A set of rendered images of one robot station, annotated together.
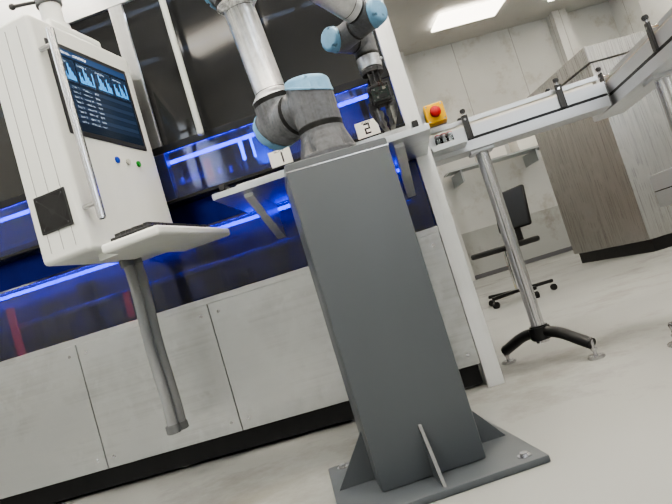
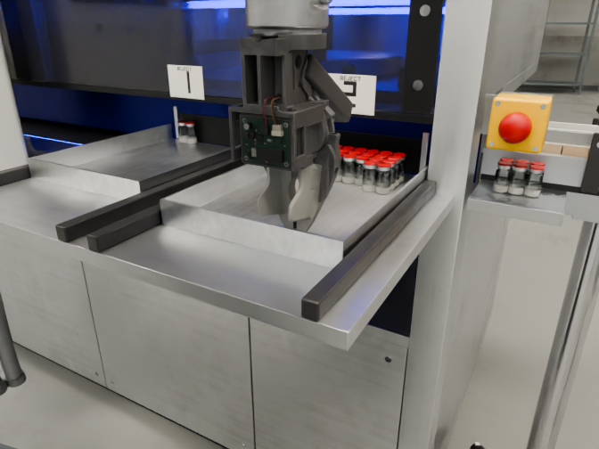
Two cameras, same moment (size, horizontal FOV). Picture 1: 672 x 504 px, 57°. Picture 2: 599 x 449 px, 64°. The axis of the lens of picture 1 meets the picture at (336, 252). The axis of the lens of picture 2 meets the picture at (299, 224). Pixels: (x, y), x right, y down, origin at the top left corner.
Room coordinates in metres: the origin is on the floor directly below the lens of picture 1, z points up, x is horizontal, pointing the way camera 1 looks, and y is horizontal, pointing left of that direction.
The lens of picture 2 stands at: (1.49, -0.47, 1.13)
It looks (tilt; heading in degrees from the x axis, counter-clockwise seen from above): 23 degrees down; 23
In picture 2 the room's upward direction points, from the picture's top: straight up
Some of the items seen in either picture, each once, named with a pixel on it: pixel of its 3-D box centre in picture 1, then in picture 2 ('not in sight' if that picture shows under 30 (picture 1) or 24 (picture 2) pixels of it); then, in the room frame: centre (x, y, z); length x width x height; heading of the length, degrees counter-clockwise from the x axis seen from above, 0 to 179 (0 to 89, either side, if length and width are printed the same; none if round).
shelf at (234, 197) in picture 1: (329, 174); (208, 195); (2.10, -0.06, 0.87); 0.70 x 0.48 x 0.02; 84
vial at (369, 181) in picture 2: not in sight; (369, 175); (2.18, -0.30, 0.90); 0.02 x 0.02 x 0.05
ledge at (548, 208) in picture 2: (448, 148); (518, 198); (2.28, -0.51, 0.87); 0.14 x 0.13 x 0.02; 174
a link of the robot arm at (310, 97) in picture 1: (310, 102); not in sight; (1.55, -0.05, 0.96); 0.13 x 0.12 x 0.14; 42
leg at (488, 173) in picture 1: (511, 244); (555, 390); (2.36, -0.65, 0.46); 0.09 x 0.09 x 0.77; 84
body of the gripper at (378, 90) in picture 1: (377, 87); (284, 101); (1.91, -0.28, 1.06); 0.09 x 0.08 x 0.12; 174
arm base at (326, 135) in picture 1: (325, 144); not in sight; (1.54, -0.05, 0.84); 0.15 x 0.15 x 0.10
